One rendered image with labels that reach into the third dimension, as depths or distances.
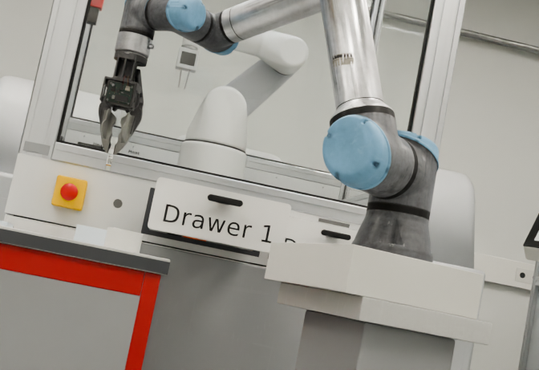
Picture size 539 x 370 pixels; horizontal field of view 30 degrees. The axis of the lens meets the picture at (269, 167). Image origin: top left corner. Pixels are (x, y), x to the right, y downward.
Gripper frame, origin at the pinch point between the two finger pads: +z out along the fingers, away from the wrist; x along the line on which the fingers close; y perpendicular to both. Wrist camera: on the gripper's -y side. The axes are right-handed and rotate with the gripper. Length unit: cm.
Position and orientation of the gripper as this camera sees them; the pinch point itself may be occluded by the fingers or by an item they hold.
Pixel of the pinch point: (112, 148)
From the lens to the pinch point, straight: 216.9
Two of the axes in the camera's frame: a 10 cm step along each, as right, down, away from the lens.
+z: -2.0, 9.7, -1.2
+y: -0.2, -1.3, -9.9
